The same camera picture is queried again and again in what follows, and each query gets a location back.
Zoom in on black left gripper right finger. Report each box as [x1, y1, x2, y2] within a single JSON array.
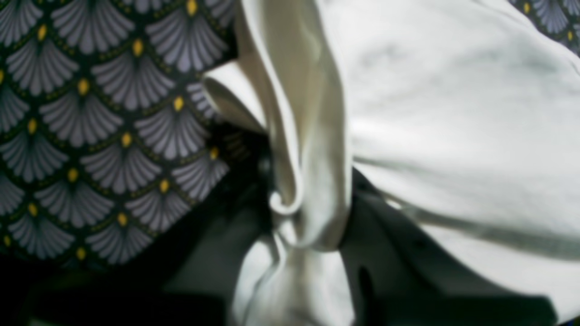
[[339, 169, 557, 326]]

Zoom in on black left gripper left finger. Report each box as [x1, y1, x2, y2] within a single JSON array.
[[27, 154, 273, 326]]

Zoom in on white T-shirt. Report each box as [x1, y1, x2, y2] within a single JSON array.
[[202, 0, 579, 326]]

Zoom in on fan patterned grey tablecloth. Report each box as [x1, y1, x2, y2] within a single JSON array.
[[0, 0, 249, 269]]

